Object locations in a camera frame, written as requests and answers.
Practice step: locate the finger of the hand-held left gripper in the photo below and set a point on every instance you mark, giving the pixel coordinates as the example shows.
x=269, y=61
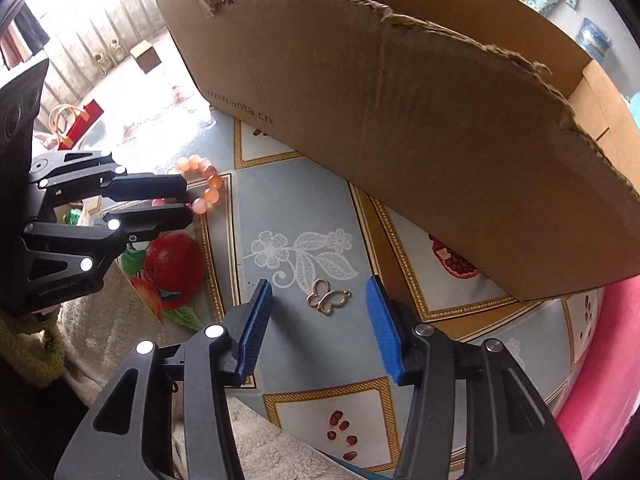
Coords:
x=160, y=217
x=150, y=187

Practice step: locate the white balcony railing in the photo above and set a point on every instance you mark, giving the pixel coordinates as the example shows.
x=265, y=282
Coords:
x=100, y=25

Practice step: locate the person's left forearm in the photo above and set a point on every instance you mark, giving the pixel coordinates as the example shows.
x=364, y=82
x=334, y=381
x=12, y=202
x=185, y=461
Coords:
x=27, y=350

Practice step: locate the gold butterfly outline pendant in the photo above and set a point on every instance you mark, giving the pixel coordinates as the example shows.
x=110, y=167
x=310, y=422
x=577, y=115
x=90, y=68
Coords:
x=326, y=305

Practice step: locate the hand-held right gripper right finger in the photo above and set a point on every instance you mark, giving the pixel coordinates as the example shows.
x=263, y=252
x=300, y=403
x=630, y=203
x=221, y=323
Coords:
x=385, y=330

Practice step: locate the red gift bag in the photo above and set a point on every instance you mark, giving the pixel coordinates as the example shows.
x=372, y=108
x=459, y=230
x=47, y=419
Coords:
x=82, y=122

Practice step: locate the blue water dispenser bottle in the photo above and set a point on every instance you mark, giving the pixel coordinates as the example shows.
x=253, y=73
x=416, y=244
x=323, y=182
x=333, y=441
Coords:
x=594, y=37

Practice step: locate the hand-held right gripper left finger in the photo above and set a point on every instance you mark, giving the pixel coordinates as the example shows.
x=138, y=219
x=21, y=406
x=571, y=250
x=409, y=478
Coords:
x=255, y=330

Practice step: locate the pink floral blanket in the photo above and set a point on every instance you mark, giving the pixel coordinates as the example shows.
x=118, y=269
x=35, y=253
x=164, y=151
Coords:
x=605, y=400

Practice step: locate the large brown cardboard box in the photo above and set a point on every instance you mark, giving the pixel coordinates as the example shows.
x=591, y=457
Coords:
x=400, y=125

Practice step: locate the small brown cardboard box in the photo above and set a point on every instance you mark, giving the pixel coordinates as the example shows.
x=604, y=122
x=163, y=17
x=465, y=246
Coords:
x=146, y=57

